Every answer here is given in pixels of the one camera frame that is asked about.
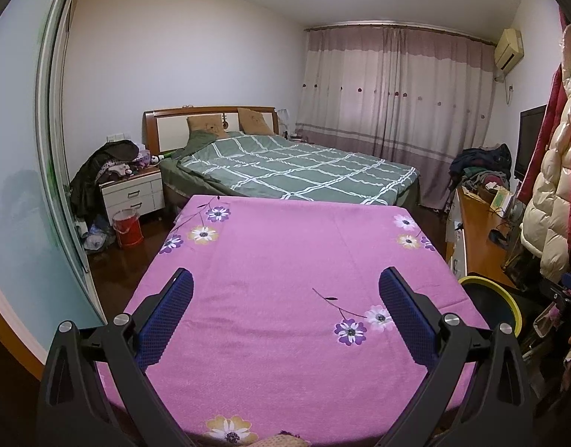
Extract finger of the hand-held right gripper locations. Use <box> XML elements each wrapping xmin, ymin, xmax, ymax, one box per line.
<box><xmin>543</xmin><ymin>272</ymin><xmax>571</xmax><ymax>324</ymax></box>

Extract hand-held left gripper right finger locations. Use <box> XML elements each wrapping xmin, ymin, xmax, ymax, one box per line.
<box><xmin>378</xmin><ymin>267</ymin><xmax>540</xmax><ymax>447</ymax></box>

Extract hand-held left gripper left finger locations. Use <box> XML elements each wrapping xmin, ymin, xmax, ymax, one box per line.
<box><xmin>36</xmin><ymin>267</ymin><xmax>197</xmax><ymax>447</ymax></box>

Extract yellow rimmed trash bin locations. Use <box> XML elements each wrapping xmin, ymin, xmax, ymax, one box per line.
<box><xmin>457</xmin><ymin>276</ymin><xmax>521</xmax><ymax>340</ymax></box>

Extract cream down jacket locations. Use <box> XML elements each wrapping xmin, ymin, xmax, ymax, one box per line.
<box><xmin>520</xmin><ymin>23</ymin><xmax>571</xmax><ymax>271</ymax></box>

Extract red bucket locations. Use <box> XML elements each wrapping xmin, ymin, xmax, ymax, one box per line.
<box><xmin>112</xmin><ymin>209</ymin><xmax>145</xmax><ymax>248</ymax></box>

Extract crumpled plastic bags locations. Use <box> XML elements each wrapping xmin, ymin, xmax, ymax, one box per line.
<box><xmin>83</xmin><ymin>223</ymin><xmax>116</xmax><ymax>254</ymax></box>

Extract wooden cabinet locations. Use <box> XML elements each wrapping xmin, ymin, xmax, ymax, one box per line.
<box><xmin>446</xmin><ymin>186</ymin><xmax>523</xmax><ymax>289</ymax></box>

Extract pale green box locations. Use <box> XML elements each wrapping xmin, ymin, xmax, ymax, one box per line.
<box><xmin>490</xmin><ymin>186</ymin><xmax>514</xmax><ymax>217</ymax></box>

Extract pink floral tablecloth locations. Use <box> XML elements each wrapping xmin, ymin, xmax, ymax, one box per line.
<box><xmin>96</xmin><ymin>194</ymin><xmax>493</xmax><ymax>445</ymax></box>

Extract white nightstand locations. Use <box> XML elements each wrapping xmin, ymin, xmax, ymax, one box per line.
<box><xmin>99</xmin><ymin>170</ymin><xmax>166</xmax><ymax>224</ymax></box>

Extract black television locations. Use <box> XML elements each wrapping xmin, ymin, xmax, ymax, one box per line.
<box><xmin>514</xmin><ymin>105</ymin><xmax>548</xmax><ymax>182</ymax></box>

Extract mixed clothes pile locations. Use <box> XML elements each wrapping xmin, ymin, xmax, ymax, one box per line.
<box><xmin>449</xmin><ymin>143</ymin><xmax>513</xmax><ymax>191</ymax></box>

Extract dark clothes pile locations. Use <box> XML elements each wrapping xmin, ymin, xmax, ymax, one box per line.
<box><xmin>70</xmin><ymin>140</ymin><xmax>142</xmax><ymax>219</ymax></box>

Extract bed with green quilt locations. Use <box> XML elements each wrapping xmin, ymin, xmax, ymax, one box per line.
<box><xmin>161</xmin><ymin>131</ymin><xmax>421</xmax><ymax>206</ymax></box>

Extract red quilted jacket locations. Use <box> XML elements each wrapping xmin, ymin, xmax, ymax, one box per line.
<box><xmin>518</xmin><ymin>9</ymin><xmax>571</xmax><ymax>252</ymax></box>

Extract wooden bed headboard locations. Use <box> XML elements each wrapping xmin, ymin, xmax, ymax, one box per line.
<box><xmin>143</xmin><ymin>106</ymin><xmax>277</xmax><ymax>154</ymax></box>

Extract brown pillow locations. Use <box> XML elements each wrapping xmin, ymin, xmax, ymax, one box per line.
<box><xmin>187</xmin><ymin>114</ymin><xmax>229</xmax><ymax>139</ymax></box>
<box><xmin>237</xmin><ymin>108</ymin><xmax>273</xmax><ymax>136</ymax></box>

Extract sliding door wardrobe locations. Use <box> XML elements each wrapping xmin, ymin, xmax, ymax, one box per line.
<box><xmin>0</xmin><ymin>0</ymin><xmax>107</xmax><ymax>336</ymax></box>

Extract pink curtain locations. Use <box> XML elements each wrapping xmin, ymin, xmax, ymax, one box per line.
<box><xmin>295</xmin><ymin>25</ymin><xmax>498</xmax><ymax>208</ymax></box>

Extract wall air conditioner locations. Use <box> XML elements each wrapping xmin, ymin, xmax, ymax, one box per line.
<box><xmin>494</xmin><ymin>28</ymin><xmax>524</xmax><ymax>73</ymax></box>

